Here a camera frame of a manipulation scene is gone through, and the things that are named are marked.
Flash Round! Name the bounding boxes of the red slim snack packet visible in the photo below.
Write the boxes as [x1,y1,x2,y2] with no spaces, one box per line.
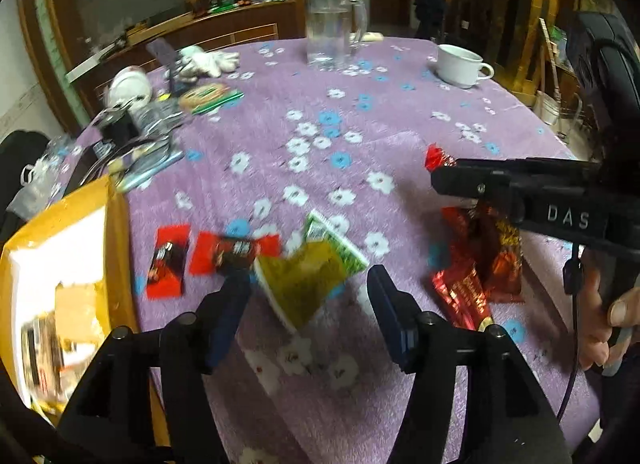
[431,264,495,333]

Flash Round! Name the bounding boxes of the round cracker packet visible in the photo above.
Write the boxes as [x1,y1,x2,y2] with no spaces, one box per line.
[178,83,232,112]

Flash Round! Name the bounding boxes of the wooden stair railing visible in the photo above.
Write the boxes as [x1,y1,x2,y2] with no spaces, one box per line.
[440,0,502,45]

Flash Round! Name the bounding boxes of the white cup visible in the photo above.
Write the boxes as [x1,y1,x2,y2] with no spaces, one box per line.
[436,44,496,90]

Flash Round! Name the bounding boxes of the black smartphone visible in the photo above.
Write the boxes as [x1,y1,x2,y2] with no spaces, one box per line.
[64,146,109,191]

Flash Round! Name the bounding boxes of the green flat packet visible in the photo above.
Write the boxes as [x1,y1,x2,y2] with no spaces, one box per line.
[192,90,246,115]

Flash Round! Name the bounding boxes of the black cylindrical container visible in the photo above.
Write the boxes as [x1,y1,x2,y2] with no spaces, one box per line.
[99,112,142,145]

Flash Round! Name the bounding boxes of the wooden cabinet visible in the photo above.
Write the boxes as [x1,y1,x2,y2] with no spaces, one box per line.
[17,0,307,110]

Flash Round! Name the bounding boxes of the clear plastic packet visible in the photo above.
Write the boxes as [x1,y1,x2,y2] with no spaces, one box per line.
[134,100,187,133]

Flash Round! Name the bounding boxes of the red candy packet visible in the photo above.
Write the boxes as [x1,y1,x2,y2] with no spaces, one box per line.
[145,225,192,301]
[189,231,282,275]
[424,143,457,172]
[441,204,525,305]

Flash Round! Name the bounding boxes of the white glove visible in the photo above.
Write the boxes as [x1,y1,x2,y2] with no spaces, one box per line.
[177,46,241,79]

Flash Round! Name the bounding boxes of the wooden stick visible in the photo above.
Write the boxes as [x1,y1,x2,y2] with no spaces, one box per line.
[538,18,569,100]

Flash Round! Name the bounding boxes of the black cable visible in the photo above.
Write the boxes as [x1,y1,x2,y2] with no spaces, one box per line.
[554,244,587,421]

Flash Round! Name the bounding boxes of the clear plastic bags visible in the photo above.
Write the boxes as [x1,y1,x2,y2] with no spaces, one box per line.
[10,136,77,221]

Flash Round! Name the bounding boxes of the yellow-green snack packet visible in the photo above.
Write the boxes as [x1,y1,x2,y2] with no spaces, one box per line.
[254,210,370,335]

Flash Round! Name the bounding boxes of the grey metal phone stand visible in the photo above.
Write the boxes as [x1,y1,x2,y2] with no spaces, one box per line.
[147,38,187,95]

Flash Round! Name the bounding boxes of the yellow cardboard box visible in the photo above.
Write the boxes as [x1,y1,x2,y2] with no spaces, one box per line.
[0,176,147,445]

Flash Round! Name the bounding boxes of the black leather sofa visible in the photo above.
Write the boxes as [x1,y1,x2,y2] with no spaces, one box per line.
[0,130,57,245]

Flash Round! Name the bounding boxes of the metal bucket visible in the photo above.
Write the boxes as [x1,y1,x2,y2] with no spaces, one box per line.
[532,90,562,126]

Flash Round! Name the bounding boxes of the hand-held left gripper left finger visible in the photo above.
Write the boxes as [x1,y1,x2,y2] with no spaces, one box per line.
[55,273,252,464]

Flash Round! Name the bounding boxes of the purple floral tablecloth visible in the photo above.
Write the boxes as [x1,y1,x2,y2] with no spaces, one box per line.
[60,36,601,464]

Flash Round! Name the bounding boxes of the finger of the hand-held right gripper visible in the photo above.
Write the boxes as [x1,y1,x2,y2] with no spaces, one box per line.
[430,158,602,205]

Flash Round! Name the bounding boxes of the white face mask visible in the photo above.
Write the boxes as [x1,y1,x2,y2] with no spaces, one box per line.
[20,163,52,185]

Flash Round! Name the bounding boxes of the glass mug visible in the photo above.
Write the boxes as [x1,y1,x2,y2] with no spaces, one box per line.
[304,0,369,70]

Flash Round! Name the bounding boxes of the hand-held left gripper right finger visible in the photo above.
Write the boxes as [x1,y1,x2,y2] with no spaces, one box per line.
[366,266,572,464]

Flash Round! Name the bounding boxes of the person's right hand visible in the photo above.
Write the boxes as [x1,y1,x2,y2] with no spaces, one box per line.
[574,263,640,378]

